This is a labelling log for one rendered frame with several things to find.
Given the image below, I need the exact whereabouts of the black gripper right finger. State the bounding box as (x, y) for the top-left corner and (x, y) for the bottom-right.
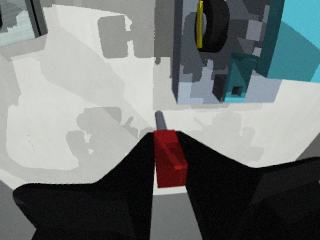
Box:
(175, 131), (320, 240)

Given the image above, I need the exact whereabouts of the red-headed stop pin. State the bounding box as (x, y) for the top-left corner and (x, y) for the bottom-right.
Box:
(153, 111), (188, 188)

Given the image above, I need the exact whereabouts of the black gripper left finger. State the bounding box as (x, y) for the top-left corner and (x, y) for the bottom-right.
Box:
(12, 132), (156, 240)

